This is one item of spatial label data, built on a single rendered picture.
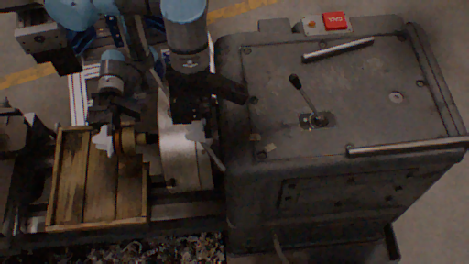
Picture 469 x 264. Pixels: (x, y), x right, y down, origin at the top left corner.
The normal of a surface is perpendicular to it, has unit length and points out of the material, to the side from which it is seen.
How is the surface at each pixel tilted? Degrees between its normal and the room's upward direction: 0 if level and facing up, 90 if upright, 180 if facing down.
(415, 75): 0
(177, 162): 54
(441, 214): 0
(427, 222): 0
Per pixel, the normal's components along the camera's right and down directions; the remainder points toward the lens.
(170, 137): 0.04, -0.02
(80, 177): -0.01, -0.50
